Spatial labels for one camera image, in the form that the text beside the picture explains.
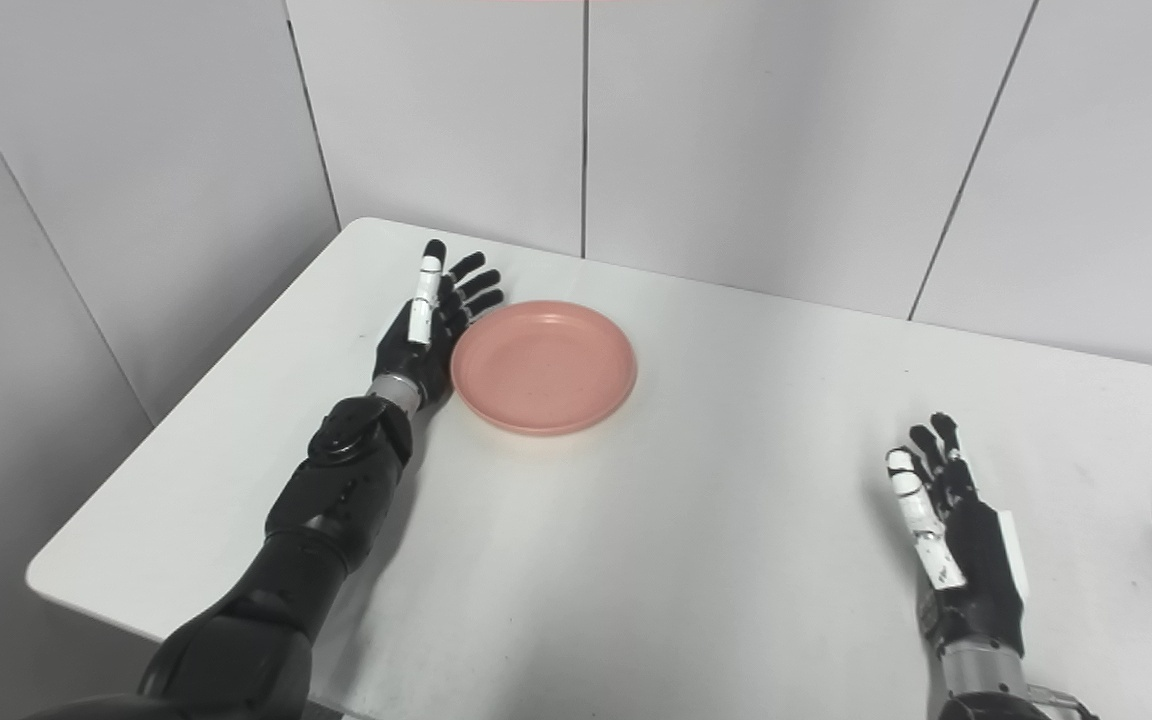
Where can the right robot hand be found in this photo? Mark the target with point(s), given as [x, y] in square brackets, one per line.
[966, 560]

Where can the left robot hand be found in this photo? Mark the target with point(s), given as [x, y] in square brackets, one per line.
[424, 335]

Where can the pink round plate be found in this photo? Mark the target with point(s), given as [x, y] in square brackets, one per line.
[543, 366]

